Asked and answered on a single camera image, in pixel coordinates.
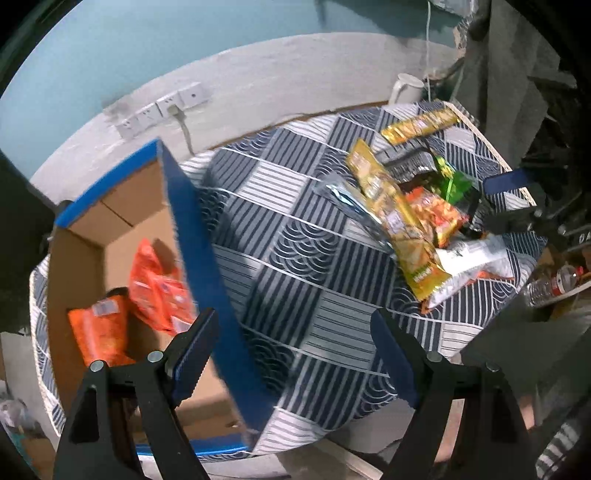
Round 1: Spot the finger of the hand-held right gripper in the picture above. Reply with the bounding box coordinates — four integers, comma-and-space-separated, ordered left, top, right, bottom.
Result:
482, 167, 539, 197
471, 203, 546, 236

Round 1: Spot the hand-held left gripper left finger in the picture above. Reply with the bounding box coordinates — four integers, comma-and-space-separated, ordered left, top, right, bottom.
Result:
53, 308, 221, 480

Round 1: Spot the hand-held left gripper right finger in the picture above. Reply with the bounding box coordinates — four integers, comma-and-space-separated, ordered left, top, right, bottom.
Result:
370, 308, 539, 480

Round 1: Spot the green snack packet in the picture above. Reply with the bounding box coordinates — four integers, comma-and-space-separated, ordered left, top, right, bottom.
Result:
431, 154, 474, 206

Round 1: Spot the black snack packet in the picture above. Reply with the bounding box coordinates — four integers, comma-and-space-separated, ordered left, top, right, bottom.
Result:
379, 148, 439, 185

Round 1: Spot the cardboard box with blue tape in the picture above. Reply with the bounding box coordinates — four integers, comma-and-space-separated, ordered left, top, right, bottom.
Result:
46, 138, 278, 457

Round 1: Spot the white snack packet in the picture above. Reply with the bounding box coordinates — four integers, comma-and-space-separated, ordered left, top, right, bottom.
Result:
420, 235, 509, 315

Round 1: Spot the clear water bottle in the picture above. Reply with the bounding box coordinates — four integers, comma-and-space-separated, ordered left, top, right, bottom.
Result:
524, 263, 585, 308

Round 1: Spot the red-orange snack packet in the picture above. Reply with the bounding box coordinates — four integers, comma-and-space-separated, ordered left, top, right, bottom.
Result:
406, 187, 469, 247

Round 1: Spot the orange snack packet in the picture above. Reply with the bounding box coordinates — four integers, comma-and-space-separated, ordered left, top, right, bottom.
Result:
128, 239, 198, 337
68, 288, 137, 367

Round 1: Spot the yellow chip packet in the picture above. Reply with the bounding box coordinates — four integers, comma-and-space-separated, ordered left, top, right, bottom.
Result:
392, 233, 452, 302

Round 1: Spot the long yellow snack packet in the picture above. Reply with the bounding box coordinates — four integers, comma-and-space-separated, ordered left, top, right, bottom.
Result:
381, 108, 460, 146

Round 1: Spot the grey hanging cloth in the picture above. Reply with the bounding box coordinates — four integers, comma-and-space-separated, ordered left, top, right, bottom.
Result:
462, 0, 578, 167

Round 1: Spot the yellow snack packet strip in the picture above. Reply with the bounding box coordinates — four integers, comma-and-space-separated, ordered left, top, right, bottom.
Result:
346, 138, 429, 247

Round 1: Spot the navy patterned tablecloth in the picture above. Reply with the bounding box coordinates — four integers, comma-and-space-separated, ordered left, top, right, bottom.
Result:
28, 102, 550, 462

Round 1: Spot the white kettle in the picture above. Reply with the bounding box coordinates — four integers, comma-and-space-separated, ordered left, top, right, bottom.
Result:
388, 73, 426, 106

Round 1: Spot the silver snack packet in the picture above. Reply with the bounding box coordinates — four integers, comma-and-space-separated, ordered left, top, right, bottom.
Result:
313, 173, 398, 252

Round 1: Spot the dark cabinet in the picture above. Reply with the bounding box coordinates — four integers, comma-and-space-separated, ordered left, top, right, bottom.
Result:
0, 152, 61, 333

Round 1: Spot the white hanging cord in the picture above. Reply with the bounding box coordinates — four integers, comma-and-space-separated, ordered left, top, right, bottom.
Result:
424, 0, 437, 100

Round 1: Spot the grey power cable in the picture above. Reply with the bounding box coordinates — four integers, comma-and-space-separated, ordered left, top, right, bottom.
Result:
168, 106, 195, 155

